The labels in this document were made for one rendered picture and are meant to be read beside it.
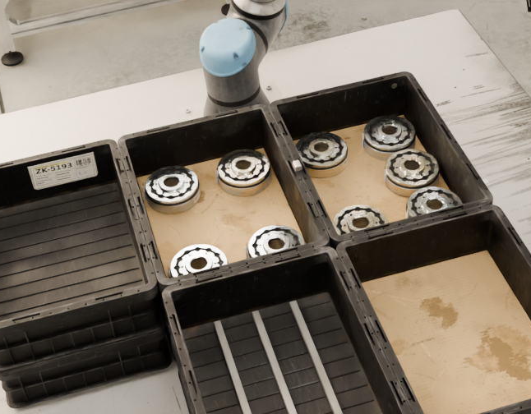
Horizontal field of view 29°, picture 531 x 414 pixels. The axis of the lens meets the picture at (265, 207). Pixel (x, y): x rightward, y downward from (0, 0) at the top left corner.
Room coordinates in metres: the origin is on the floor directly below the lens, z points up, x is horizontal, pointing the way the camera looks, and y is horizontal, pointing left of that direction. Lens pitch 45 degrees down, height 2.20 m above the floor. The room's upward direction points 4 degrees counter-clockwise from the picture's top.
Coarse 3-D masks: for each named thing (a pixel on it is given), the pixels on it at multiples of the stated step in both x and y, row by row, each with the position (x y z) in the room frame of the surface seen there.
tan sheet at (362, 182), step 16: (352, 128) 1.59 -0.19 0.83; (352, 144) 1.54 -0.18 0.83; (416, 144) 1.53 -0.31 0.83; (352, 160) 1.49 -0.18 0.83; (368, 160) 1.49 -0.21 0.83; (384, 160) 1.49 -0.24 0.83; (336, 176) 1.45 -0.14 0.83; (352, 176) 1.45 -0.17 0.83; (368, 176) 1.45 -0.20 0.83; (320, 192) 1.41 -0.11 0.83; (336, 192) 1.41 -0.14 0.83; (352, 192) 1.40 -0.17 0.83; (368, 192) 1.40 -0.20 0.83; (384, 192) 1.40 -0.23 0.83; (336, 208) 1.37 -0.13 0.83; (384, 208) 1.36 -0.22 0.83; (400, 208) 1.35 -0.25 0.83
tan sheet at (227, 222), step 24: (192, 168) 1.51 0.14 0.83; (216, 192) 1.43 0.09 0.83; (264, 192) 1.42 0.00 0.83; (168, 216) 1.38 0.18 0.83; (192, 216) 1.37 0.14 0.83; (216, 216) 1.37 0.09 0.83; (240, 216) 1.36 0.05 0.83; (264, 216) 1.36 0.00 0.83; (288, 216) 1.35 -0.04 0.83; (168, 240) 1.32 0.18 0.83; (192, 240) 1.31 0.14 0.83; (216, 240) 1.31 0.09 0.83; (240, 240) 1.30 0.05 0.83; (168, 264) 1.25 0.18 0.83
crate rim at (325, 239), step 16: (224, 112) 1.55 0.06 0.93; (240, 112) 1.55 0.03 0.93; (160, 128) 1.52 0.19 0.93; (176, 128) 1.52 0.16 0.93; (272, 128) 1.49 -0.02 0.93; (128, 160) 1.43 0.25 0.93; (288, 160) 1.40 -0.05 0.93; (128, 176) 1.39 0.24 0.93; (304, 192) 1.31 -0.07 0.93; (144, 208) 1.30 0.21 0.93; (144, 224) 1.26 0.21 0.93; (320, 224) 1.23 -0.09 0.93; (320, 240) 1.19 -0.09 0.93; (256, 256) 1.17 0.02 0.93; (272, 256) 1.16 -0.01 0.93; (160, 272) 1.15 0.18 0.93; (208, 272) 1.14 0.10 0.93; (160, 288) 1.13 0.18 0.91
